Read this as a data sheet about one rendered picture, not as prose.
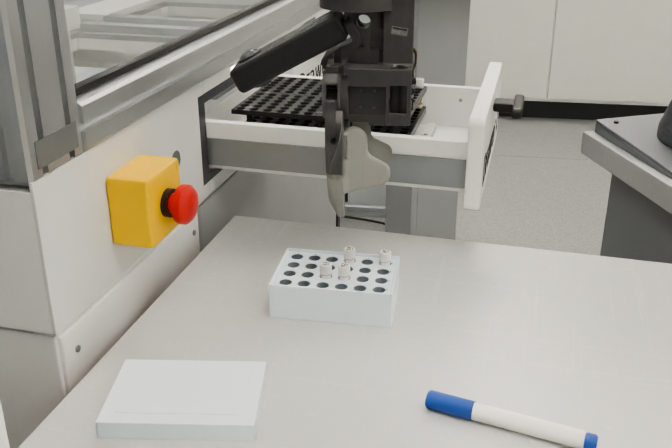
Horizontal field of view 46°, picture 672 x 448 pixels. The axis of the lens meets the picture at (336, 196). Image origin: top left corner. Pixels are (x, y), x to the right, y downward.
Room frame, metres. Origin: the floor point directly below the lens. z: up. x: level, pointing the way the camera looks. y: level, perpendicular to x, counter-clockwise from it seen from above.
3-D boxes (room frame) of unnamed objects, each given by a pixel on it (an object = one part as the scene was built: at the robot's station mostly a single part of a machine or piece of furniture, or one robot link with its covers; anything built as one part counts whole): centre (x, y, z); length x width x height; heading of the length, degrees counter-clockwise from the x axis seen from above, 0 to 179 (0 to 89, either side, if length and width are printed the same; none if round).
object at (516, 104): (0.96, -0.22, 0.91); 0.07 x 0.04 x 0.01; 165
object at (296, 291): (0.72, 0.00, 0.78); 0.12 x 0.08 x 0.04; 81
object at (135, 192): (0.72, 0.19, 0.88); 0.07 x 0.05 x 0.07; 165
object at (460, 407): (0.52, -0.14, 0.77); 0.14 x 0.02 x 0.02; 66
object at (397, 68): (0.72, -0.03, 1.02); 0.09 x 0.08 x 0.12; 84
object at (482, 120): (0.96, -0.19, 0.87); 0.29 x 0.02 x 0.11; 165
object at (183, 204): (0.71, 0.15, 0.88); 0.04 x 0.03 x 0.04; 165
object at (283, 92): (1.01, 0.00, 0.87); 0.22 x 0.18 x 0.06; 75
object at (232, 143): (1.02, 0.01, 0.86); 0.40 x 0.26 x 0.06; 75
